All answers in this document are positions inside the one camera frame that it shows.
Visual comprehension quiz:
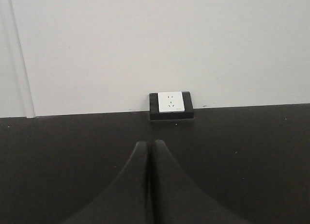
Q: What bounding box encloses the white socket in black box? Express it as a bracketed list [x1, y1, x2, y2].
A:
[149, 91, 194, 121]

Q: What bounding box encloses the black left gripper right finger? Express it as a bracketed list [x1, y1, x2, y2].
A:
[151, 140, 248, 224]

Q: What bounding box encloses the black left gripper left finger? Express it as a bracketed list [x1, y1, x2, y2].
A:
[64, 142, 149, 224]

